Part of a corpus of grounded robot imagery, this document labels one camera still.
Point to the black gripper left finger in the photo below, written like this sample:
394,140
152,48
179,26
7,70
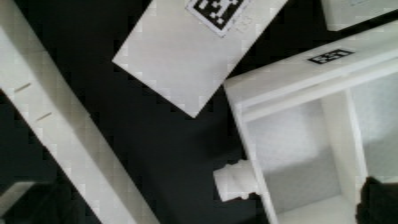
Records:
51,206

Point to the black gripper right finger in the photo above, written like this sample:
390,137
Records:
378,208

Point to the white cabinet body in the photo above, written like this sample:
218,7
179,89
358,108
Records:
316,110

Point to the white rectangular cabinet box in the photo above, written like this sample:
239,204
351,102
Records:
348,12

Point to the small white knobbed part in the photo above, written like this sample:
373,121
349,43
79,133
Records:
236,181

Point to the white flat marker sheet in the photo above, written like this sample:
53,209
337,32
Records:
188,45

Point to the white table border frame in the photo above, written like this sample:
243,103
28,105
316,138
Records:
60,120

